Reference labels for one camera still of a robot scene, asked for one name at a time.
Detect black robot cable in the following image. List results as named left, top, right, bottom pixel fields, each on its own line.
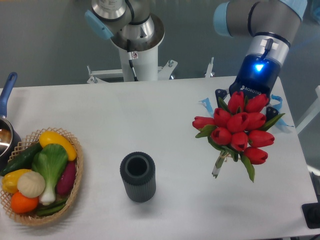
left=126, top=39, right=139, bottom=82

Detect dark grey ribbed vase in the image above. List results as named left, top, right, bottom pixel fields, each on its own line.
left=119, top=151, right=156, bottom=203

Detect green pea pods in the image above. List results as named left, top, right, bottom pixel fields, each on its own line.
left=35, top=198, right=67, bottom=217

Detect green bok choy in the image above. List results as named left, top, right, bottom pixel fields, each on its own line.
left=32, top=143, right=68, bottom=206

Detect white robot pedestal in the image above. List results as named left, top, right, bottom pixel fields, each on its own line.
left=87, top=46, right=178, bottom=84

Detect black device at edge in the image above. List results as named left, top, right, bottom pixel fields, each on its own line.
left=301, top=202, right=320, bottom=229

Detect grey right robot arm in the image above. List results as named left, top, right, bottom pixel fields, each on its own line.
left=213, top=0, right=308, bottom=99

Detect white frame at right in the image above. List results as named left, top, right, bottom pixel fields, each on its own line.
left=295, top=85, right=320, bottom=135

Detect green cucumber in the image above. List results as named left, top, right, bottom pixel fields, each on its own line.
left=0, top=142, right=43, bottom=177

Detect blue handled saucepan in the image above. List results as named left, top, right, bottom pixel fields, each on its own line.
left=0, top=72, right=21, bottom=170

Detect red tulip bouquet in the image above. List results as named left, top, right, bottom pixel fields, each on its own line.
left=192, top=91, right=283, bottom=181

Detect yellow bell pepper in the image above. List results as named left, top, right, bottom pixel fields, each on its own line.
left=2, top=169, right=32, bottom=194

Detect purple sweet potato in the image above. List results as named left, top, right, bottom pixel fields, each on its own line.
left=56, top=161, right=76, bottom=196

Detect orange fruit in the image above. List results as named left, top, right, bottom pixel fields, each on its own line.
left=10, top=191, right=39, bottom=214

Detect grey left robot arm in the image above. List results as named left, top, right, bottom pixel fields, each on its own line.
left=84, top=0, right=282, bottom=101

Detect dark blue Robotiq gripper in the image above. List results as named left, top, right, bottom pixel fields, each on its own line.
left=215, top=54, right=281, bottom=122

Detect woven wicker basket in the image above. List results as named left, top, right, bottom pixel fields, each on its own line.
left=0, top=127, right=84, bottom=226

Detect white garlic bulb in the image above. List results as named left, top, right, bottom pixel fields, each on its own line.
left=17, top=171, right=46, bottom=198

